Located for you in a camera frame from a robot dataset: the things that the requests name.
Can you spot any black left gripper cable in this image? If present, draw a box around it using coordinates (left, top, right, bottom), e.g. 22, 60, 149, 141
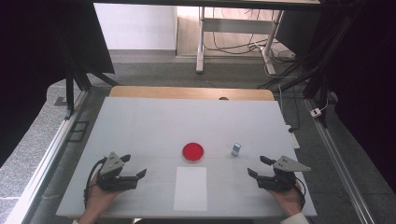
83, 157, 108, 209

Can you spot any bundle of black floor cables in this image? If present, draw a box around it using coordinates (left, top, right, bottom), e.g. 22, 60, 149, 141
204, 7, 297, 64

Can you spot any black metal stand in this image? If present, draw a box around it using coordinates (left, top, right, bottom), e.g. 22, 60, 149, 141
64, 59, 120, 120
257, 18, 332, 129

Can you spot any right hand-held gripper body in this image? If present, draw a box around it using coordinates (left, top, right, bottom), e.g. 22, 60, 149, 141
257, 155, 312, 192

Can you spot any white paper sheet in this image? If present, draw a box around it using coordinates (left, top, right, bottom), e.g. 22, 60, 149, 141
173, 166, 208, 212

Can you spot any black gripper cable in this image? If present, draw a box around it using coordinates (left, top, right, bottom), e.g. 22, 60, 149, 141
83, 157, 108, 209
292, 176, 307, 210

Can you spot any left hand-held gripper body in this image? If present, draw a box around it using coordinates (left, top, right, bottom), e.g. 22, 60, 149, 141
96, 151, 139, 192

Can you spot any aluminium rail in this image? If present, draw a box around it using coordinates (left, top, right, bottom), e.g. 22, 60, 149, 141
4, 90, 92, 224
304, 98, 376, 224

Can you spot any person's right hand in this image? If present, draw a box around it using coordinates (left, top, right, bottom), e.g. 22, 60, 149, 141
266, 181, 306, 217

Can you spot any large white board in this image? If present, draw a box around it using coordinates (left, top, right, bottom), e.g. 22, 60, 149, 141
55, 96, 318, 218

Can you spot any black curtain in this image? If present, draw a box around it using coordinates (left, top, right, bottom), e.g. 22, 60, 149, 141
307, 0, 396, 194
0, 0, 116, 167

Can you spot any red petri dish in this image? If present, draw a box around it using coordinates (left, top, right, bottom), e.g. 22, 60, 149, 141
181, 142, 205, 163

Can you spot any person's left hand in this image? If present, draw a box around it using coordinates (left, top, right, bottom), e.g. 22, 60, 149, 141
83, 183, 126, 220

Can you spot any white desk frame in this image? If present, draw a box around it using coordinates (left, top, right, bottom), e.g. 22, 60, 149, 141
195, 6, 285, 77

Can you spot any white power strip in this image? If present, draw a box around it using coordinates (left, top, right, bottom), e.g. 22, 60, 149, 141
285, 124, 301, 150

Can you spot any wooden table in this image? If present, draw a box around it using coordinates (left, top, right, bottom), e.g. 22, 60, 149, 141
108, 85, 276, 102

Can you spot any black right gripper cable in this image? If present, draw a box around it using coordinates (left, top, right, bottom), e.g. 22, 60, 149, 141
292, 176, 307, 210

